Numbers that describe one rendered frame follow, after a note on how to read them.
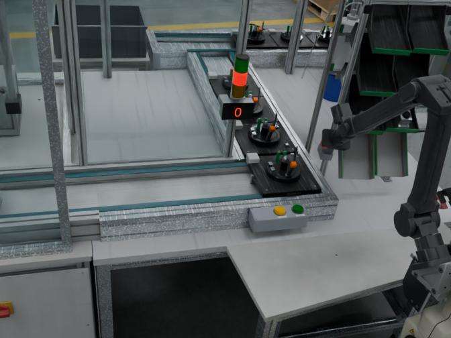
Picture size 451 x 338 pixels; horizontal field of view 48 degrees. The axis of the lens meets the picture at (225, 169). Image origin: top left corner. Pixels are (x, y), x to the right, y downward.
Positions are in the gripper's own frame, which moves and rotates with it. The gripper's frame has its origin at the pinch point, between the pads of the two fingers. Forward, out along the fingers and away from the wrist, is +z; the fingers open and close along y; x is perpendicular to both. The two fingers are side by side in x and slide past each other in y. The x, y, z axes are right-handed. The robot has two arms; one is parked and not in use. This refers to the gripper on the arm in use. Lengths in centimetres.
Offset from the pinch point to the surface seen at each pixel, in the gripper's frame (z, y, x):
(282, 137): 33.1, 9.0, -10.5
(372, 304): 93, -62, 61
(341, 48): 56, -27, -68
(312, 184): 10.4, 2.0, 13.9
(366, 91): -17.3, -7.4, -15.9
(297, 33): 81, -10, -86
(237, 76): -7.1, 37.0, -19.6
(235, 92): -2.1, 36.8, -15.3
